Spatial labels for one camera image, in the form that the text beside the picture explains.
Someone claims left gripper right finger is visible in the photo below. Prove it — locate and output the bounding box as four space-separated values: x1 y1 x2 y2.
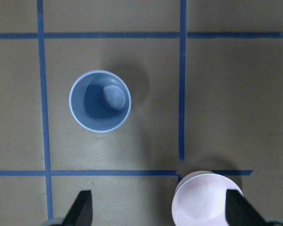
225 189 268 226

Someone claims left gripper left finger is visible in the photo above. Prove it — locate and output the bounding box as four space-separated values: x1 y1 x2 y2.
61 190 92 226

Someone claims blue cup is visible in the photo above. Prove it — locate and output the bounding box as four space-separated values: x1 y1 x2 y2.
68 70 132 133

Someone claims pink bowl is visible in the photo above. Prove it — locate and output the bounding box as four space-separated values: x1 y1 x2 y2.
172 170 242 226

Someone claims brown paper table cover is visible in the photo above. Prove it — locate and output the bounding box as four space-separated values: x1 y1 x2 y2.
0 0 283 226

